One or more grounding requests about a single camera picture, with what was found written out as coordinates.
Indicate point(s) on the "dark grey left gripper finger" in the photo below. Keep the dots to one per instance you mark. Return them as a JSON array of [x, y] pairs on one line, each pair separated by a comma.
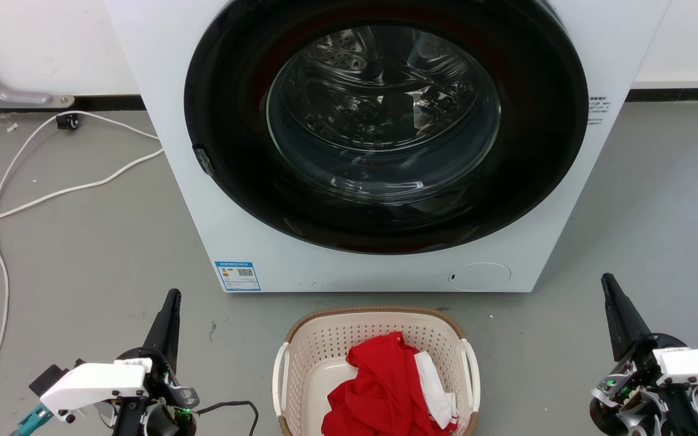
[[166, 330]]

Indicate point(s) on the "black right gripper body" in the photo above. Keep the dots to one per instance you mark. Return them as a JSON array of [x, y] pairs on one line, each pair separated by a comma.
[[634, 387]]

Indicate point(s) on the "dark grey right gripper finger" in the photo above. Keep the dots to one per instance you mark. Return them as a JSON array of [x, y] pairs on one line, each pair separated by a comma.
[[624, 324]]

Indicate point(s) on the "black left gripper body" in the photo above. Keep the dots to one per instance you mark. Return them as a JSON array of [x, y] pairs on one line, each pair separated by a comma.
[[161, 418]]

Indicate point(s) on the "beige perforated laundry basket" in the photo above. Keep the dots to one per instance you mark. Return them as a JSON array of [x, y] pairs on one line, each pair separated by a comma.
[[325, 345]]

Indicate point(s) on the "blue energy label sticker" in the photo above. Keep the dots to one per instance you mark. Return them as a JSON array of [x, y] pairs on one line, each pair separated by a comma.
[[237, 276]]

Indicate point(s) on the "white front-load washing machine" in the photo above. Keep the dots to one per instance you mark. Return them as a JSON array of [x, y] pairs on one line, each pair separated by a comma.
[[194, 218]]

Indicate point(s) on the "black box behind left gripper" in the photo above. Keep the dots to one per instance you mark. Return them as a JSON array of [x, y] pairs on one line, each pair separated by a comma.
[[52, 376]]

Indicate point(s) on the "teal left wrist part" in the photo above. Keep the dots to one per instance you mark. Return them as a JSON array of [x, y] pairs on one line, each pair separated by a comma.
[[33, 419]]

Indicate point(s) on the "round white filter cover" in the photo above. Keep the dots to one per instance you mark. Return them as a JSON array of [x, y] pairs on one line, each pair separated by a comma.
[[480, 277]]

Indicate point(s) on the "black round washer door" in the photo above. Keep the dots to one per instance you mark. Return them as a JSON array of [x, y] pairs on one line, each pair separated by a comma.
[[234, 181]]

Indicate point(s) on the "grey washer door latch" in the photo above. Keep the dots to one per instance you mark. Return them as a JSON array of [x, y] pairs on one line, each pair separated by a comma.
[[203, 160]]

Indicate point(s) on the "white garment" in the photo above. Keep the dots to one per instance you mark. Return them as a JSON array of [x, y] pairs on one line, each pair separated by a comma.
[[437, 387]]

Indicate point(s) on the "small printed text label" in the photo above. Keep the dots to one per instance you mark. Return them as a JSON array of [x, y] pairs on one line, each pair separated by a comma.
[[598, 109]]

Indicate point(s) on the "red garment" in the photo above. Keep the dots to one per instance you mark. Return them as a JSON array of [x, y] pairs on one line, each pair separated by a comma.
[[379, 387]]

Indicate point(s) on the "stainless steel washer drum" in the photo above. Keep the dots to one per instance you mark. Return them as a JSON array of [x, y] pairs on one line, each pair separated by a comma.
[[355, 66]]

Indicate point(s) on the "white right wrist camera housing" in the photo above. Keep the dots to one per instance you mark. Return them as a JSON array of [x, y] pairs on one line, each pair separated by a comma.
[[697, 363]]

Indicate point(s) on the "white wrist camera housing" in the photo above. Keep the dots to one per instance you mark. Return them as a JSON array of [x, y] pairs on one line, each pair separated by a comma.
[[697, 363], [94, 381]]

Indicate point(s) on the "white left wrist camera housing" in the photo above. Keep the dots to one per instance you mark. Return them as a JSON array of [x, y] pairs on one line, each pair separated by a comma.
[[94, 381]]

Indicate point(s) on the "grey wall pipe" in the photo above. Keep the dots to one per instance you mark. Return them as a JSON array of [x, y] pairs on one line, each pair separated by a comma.
[[3, 94]]

